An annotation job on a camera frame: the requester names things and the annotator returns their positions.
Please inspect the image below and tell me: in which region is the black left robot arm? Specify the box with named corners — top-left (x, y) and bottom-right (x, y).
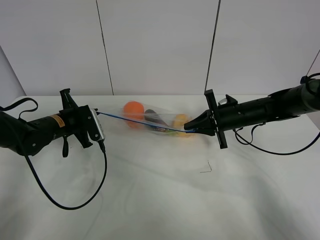
top-left (0, 88), bottom-right (99, 158)

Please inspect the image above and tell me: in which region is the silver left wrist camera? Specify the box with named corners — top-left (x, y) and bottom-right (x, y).
top-left (90, 108), bottom-right (105, 142)

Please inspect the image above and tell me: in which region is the yellow lemon fruit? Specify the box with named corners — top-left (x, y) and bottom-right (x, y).
top-left (172, 114), bottom-right (192, 138)

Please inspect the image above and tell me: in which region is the orange fruit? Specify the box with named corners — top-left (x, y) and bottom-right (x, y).
top-left (123, 101), bottom-right (145, 120)

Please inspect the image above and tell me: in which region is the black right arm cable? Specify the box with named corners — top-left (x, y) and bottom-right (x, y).
top-left (233, 122), bottom-right (320, 156)

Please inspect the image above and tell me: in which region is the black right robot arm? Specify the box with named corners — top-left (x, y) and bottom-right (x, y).
top-left (184, 73), bottom-right (320, 149)

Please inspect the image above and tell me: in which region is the black left camera cable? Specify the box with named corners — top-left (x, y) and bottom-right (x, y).
top-left (24, 139), bottom-right (108, 210)

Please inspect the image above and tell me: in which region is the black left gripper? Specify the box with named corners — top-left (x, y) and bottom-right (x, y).
top-left (59, 88), bottom-right (93, 148)

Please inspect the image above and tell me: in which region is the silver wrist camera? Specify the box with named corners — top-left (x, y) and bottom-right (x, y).
top-left (90, 108), bottom-right (105, 142)
top-left (218, 94), bottom-right (238, 108)

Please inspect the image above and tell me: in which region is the clear blue-zip plastic bag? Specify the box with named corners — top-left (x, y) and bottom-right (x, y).
top-left (97, 100), bottom-right (195, 137)

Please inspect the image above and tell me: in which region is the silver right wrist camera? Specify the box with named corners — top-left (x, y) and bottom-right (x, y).
top-left (218, 94), bottom-right (238, 108)

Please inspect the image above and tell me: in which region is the purple eggplant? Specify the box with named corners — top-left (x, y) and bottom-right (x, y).
top-left (144, 109), bottom-right (168, 132)

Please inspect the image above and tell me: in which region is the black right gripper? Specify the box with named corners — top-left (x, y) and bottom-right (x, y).
top-left (184, 89), bottom-right (228, 149)

